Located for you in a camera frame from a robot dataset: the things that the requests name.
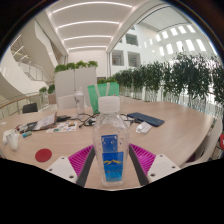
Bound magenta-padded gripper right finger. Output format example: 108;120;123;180
128;143;182;187

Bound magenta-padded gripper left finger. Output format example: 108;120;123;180
45;144;96;188

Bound clear blue-label water bottle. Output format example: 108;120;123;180
92;95;131;187

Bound white tissue packet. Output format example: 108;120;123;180
135;120;153;135

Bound flat round red coaster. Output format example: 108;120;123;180
34;148;53;163

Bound colourful sticker sheet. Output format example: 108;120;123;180
45;120;78;134

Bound dark blue keyboard case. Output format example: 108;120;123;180
126;111;166;128

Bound open printed booklet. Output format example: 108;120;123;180
33;112;58;132

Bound teal tube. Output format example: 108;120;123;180
21;130;33;139

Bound black notebook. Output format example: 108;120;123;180
18;120;39;133

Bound green tote bag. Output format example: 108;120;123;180
87;82;120;114

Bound white mug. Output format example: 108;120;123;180
6;131;21;151

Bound white swivel chair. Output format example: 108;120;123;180
181;117;224;169

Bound black chair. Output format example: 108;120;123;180
22;102;39;114

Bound brown planter with plants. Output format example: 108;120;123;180
38;83;57;105

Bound white cabinet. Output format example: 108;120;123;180
54;67;98;101

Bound white computer mouse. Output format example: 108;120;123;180
2;129;14;145

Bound red chair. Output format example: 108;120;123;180
218;132;224;151

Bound glass railing with handrail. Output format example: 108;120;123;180
0;92;44;119

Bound tall green hedge trees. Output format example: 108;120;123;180
97;51;224;111

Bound green leafy planter row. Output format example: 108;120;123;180
53;60;99;74

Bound ceiling light strips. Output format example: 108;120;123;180
51;0;134;53

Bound black cable tangle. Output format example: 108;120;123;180
69;113;134;128

